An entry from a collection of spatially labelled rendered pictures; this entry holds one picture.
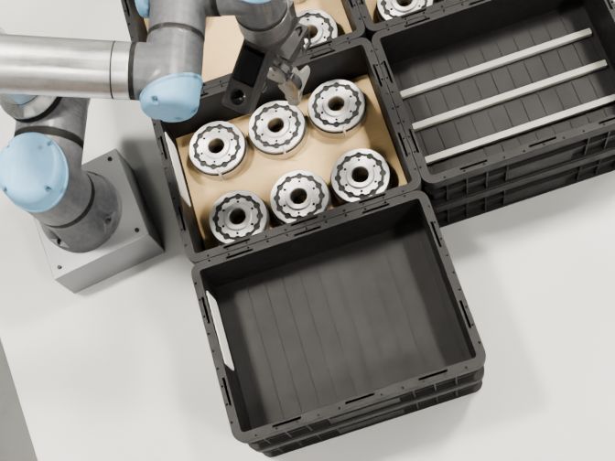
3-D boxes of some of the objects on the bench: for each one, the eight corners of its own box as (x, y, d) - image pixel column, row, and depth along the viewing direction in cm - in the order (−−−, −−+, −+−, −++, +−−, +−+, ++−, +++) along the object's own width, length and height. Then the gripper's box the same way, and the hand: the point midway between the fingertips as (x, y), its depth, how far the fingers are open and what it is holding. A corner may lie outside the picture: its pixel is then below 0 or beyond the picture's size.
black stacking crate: (264, 462, 164) (250, 454, 153) (221, 303, 175) (205, 284, 164) (486, 391, 163) (488, 377, 152) (429, 234, 174) (426, 211, 163)
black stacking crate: (429, 234, 174) (426, 210, 163) (379, 96, 185) (373, 66, 174) (641, 165, 172) (653, 136, 161) (577, 29, 183) (585, -6, 172)
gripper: (319, 11, 135) (331, 79, 155) (245, -20, 138) (266, 50, 158) (290, 60, 133) (307, 123, 154) (216, 27, 136) (242, 93, 156)
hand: (276, 97), depth 154 cm, fingers open, 5 cm apart
